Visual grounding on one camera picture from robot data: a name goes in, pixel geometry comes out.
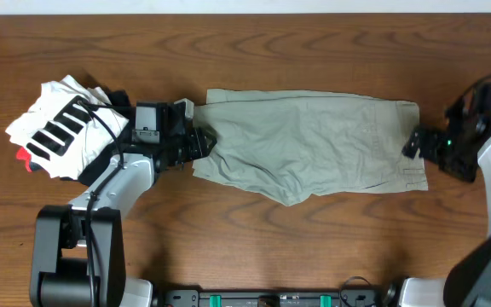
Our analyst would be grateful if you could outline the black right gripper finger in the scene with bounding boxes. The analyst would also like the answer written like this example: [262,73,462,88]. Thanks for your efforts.
[424,134,448,165]
[401,126,431,160]

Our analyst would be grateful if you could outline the white shirt with black stripes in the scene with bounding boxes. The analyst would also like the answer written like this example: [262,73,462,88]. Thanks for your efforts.
[6,75,129,180]

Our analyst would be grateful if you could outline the khaki green shorts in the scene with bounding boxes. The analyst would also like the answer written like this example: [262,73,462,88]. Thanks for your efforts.
[193,89,428,206]

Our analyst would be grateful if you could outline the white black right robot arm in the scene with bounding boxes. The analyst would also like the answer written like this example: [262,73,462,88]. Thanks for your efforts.
[392,79,491,307]

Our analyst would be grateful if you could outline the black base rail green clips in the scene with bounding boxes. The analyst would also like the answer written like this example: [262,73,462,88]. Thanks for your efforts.
[150,276,401,307]

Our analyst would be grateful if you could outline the black garment under shirt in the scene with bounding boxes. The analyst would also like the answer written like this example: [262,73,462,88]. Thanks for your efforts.
[78,90,135,187]

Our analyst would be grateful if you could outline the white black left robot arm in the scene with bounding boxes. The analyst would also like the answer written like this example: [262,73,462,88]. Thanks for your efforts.
[29,99,217,307]

